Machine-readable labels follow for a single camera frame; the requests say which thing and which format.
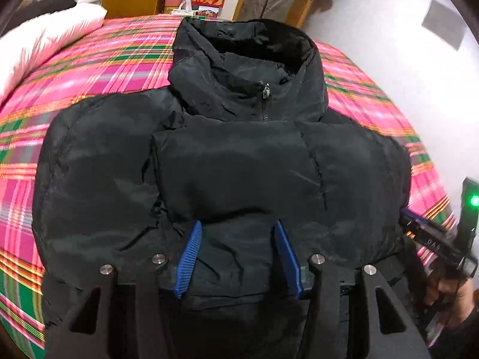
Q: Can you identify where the black puffer jacket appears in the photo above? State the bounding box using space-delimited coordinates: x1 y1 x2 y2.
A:
31 16 431 359

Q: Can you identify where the white tote bag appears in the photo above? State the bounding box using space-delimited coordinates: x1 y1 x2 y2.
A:
171 0 196 16

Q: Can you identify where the black folded garment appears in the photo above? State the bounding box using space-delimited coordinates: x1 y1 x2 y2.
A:
3 0 77 34

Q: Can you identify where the pink plaid bed sheet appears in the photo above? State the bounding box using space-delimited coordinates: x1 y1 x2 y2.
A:
1 15 456 358

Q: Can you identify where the grey wall panel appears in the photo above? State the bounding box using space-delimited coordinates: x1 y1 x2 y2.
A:
422 0 467 50

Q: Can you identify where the person's right hand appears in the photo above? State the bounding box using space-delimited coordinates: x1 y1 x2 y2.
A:
424 275 476 328

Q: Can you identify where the white folded quilt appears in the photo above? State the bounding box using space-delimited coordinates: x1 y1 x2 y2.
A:
1 2 107 101

